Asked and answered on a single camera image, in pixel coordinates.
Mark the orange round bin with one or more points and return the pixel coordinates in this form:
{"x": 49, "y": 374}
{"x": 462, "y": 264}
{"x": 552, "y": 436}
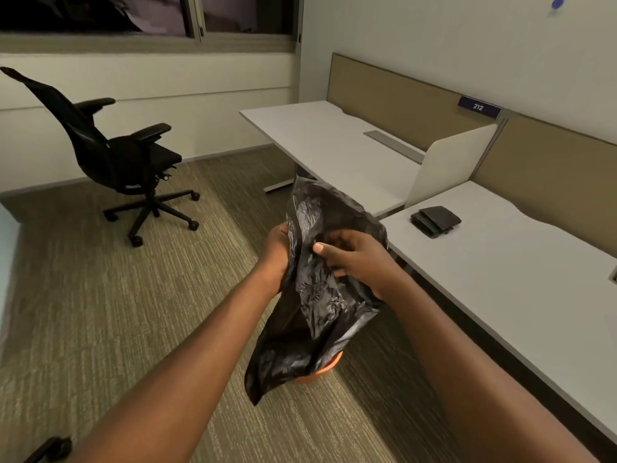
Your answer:
{"x": 320, "y": 372}

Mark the black office chair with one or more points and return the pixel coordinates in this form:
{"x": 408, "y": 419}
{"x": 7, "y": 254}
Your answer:
{"x": 120, "y": 163}

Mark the black leather wallet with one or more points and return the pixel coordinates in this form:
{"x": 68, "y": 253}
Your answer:
{"x": 436, "y": 220}

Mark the person's right thumb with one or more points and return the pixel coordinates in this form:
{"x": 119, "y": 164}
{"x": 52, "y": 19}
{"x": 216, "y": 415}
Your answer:
{"x": 330, "y": 254}

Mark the person's left forearm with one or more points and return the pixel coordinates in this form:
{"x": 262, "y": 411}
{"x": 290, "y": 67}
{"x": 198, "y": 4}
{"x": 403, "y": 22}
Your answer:
{"x": 193, "y": 371}

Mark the window with grey frame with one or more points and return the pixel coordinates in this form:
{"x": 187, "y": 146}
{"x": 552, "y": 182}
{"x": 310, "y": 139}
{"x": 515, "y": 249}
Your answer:
{"x": 144, "y": 19}

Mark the white desk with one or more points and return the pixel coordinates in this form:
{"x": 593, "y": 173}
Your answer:
{"x": 511, "y": 284}
{"x": 328, "y": 149}

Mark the person's right forearm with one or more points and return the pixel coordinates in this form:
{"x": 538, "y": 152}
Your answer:
{"x": 472, "y": 380}

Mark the person's left hand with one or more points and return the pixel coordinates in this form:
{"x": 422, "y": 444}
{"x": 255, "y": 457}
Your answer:
{"x": 274, "y": 255}

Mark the white desk divider panel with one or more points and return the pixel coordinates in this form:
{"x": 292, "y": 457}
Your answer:
{"x": 448, "y": 163}

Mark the beige partition panel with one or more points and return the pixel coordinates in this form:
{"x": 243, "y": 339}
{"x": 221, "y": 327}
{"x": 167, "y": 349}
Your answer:
{"x": 400, "y": 106}
{"x": 554, "y": 183}

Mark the blue desk number sign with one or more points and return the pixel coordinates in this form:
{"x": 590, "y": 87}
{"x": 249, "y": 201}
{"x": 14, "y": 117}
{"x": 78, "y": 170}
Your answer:
{"x": 478, "y": 106}

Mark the black plastic garbage bag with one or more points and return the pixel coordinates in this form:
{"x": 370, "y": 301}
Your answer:
{"x": 313, "y": 303}

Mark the person's left thumb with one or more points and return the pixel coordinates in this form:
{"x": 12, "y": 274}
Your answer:
{"x": 283, "y": 233}

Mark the black object on floor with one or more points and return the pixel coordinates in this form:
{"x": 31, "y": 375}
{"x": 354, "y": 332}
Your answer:
{"x": 48, "y": 450}

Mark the blue wall pin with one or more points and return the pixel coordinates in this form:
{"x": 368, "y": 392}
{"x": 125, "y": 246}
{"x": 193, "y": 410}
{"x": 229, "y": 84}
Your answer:
{"x": 557, "y": 2}

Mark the person's right hand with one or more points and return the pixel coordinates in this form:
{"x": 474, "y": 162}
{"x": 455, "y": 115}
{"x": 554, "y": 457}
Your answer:
{"x": 366, "y": 265}

